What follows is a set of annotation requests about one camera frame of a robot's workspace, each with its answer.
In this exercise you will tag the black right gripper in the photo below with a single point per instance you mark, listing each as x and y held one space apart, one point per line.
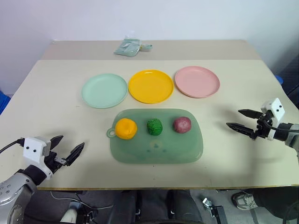
262 130

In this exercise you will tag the dark trouser leg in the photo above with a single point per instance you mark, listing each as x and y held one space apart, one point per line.
275 203

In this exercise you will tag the translucent green silicone tray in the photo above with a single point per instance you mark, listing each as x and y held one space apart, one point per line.
163 149

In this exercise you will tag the purple red fruit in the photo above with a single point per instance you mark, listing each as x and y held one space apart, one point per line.
182 125

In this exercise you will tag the black chair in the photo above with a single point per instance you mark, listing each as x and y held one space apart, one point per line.
292 70

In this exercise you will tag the yellow plate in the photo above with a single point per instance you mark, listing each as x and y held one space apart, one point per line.
151 86

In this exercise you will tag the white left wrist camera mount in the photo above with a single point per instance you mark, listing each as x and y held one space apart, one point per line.
35 149

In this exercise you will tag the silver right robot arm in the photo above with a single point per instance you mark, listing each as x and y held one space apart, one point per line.
294 140

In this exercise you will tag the small blue object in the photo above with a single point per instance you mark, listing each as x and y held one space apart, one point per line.
279 79

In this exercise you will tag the pink plate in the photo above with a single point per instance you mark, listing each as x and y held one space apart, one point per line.
197 81

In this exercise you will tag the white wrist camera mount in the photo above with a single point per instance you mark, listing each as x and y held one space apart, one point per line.
35 149
278 109

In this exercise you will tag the grey sneaker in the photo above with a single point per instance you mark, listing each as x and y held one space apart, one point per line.
244 200

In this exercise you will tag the green ball vegetable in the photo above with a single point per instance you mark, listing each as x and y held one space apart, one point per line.
154 126

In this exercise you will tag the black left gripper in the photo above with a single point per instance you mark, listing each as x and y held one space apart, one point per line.
52 162

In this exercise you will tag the dark rounded shape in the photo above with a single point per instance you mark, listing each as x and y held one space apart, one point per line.
182 207

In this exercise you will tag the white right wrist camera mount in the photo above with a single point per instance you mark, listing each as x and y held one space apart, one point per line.
278 109

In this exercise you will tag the blue crate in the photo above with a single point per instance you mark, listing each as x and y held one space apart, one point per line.
3 102

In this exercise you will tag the metal bracket with black bar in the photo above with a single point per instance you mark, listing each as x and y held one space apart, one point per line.
213 208

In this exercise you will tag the orange fruit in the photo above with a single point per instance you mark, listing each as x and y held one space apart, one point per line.
126 129

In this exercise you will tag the mint green plate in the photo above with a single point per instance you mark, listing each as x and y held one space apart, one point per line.
104 91

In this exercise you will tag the white rounded part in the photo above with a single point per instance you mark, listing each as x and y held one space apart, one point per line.
69 215

